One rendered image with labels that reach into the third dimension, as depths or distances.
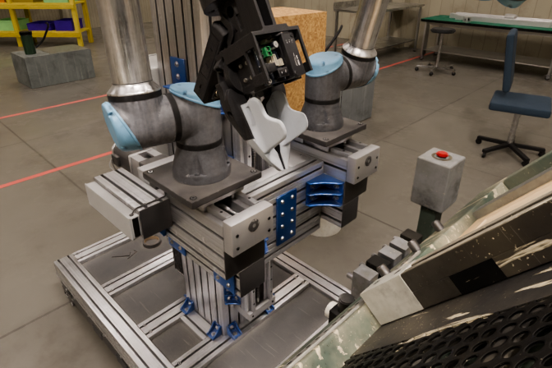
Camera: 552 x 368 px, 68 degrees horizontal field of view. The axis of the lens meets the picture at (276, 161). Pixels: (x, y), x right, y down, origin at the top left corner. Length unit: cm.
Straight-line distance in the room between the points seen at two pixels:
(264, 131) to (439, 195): 110
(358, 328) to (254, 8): 63
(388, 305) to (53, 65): 604
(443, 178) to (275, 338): 88
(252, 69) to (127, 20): 52
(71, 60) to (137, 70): 567
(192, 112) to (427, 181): 88
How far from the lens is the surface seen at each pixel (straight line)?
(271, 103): 50
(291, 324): 180
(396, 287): 82
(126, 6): 93
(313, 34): 273
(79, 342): 220
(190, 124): 97
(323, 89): 131
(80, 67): 665
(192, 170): 102
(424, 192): 153
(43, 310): 242
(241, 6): 46
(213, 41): 50
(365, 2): 134
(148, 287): 203
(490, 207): 124
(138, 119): 93
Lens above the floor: 153
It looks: 26 degrees down
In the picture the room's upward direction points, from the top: straight up
